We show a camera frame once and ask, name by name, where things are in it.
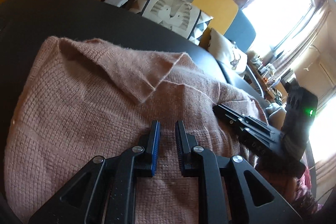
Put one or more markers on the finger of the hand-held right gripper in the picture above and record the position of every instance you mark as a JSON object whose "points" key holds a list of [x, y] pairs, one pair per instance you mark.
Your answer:
{"points": [[236, 117], [262, 134]]}

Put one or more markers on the grey yellow blue sofa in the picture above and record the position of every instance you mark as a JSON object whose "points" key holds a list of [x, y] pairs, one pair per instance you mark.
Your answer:
{"points": [[218, 3]]}

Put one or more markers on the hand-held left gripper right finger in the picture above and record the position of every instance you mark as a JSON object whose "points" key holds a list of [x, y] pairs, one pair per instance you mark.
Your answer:
{"points": [[179, 148]]}

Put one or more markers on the cluttered wooden side table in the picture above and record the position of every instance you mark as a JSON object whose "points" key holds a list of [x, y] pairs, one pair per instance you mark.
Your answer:
{"points": [[267, 74]]}

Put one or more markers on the window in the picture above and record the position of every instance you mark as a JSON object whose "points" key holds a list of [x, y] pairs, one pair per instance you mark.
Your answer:
{"points": [[281, 8]]}

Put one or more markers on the person's red patterned clothing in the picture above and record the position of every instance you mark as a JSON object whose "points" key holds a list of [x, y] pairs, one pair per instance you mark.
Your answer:
{"points": [[307, 192]]}

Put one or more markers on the beige folded cloth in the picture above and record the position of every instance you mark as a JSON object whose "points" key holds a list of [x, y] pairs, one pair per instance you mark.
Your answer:
{"points": [[275, 113]]}

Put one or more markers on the tiger print cushion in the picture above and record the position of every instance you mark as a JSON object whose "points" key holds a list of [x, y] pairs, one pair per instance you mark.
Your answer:
{"points": [[170, 8]]}

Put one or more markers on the pink knitted sweater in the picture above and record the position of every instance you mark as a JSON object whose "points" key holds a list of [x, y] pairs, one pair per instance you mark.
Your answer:
{"points": [[92, 108]]}

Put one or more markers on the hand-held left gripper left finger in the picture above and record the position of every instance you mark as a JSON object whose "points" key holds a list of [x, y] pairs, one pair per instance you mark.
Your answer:
{"points": [[156, 148]]}

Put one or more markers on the beige deer print cushion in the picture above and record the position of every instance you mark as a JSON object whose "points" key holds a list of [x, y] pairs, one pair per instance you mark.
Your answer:
{"points": [[225, 50]]}

